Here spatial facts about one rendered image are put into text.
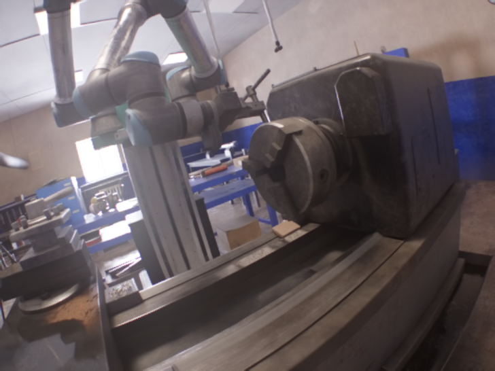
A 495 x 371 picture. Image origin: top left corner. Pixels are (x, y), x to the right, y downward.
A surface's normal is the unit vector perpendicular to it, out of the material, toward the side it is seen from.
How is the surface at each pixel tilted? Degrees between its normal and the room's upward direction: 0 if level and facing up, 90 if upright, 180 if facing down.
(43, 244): 90
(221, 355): 0
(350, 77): 90
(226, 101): 71
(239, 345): 0
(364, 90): 90
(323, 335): 0
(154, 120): 88
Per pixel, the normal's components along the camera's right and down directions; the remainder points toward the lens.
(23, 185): 0.52, 0.04
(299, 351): -0.24, -0.95
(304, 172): -0.82, 0.31
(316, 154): 0.46, -0.16
